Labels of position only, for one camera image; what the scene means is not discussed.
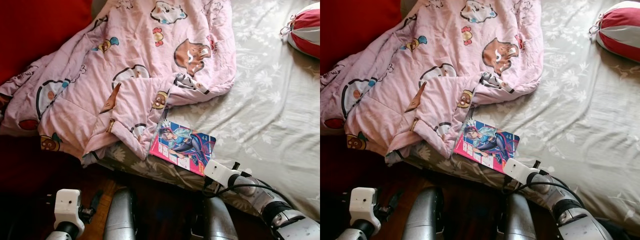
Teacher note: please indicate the pink anime comic book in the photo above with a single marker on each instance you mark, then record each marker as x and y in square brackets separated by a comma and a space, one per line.
[182, 145]
[487, 145]

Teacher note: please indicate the pink cartoon print quilt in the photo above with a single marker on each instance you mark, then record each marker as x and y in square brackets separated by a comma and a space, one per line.
[450, 80]
[135, 80]

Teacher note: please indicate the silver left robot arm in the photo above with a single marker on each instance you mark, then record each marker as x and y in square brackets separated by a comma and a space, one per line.
[65, 231]
[357, 231]

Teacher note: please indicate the silver left robot leg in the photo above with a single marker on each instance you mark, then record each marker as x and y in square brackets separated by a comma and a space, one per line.
[422, 215]
[120, 217]

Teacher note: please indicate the silver robot leg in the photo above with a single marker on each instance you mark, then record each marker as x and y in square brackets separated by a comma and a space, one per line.
[422, 215]
[120, 217]
[520, 220]
[220, 222]

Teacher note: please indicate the silver right robot leg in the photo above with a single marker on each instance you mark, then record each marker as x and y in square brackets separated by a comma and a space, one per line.
[520, 220]
[220, 222]

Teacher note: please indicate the beige floral bed sheet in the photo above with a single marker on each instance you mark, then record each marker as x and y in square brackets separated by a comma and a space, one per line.
[590, 125]
[270, 110]

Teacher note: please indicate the red white striped star pillow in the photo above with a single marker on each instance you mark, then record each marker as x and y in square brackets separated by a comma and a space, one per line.
[620, 30]
[307, 32]

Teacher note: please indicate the large red cushion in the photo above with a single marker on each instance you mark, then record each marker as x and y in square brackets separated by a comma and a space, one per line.
[35, 35]
[350, 30]

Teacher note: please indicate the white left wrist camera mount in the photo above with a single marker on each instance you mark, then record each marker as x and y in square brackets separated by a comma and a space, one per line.
[364, 202]
[67, 205]

